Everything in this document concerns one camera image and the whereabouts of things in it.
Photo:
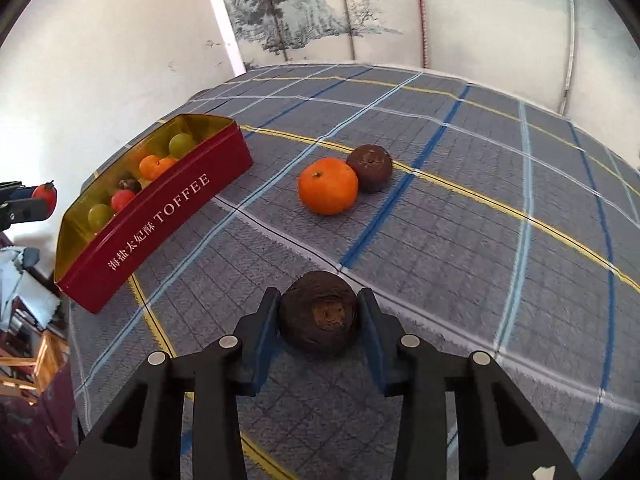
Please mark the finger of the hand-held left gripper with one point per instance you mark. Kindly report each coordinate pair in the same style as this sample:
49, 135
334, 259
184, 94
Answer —
15, 191
22, 211

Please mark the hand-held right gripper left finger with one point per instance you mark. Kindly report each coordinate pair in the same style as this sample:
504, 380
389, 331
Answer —
265, 340

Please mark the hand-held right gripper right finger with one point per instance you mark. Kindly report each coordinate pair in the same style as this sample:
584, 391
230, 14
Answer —
372, 340

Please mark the small red tomato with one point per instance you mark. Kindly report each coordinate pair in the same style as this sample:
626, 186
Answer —
122, 200
44, 196

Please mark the green oval fruit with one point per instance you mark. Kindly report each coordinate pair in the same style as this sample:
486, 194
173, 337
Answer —
100, 215
181, 144

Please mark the medium orange mandarin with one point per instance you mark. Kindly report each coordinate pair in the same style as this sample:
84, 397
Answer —
149, 166

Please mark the red metal tin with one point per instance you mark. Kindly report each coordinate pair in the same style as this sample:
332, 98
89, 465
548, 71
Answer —
165, 220

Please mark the light blue cloth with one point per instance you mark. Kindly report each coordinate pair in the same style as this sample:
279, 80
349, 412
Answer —
25, 285

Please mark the wooden chair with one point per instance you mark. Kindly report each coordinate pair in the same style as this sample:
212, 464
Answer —
35, 360

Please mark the large orange mandarin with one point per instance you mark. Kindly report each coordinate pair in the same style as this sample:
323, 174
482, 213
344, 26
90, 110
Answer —
328, 186

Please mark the dark red cloth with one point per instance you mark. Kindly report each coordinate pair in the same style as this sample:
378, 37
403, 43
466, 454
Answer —
35, 435

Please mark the red striped pole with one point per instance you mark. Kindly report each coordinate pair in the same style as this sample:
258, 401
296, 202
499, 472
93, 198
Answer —
422, 10

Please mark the landscape painted screen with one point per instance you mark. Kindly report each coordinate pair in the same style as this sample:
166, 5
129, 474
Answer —
475, 20

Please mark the grey white pole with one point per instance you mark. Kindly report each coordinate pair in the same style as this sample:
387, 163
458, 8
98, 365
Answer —
570, 35

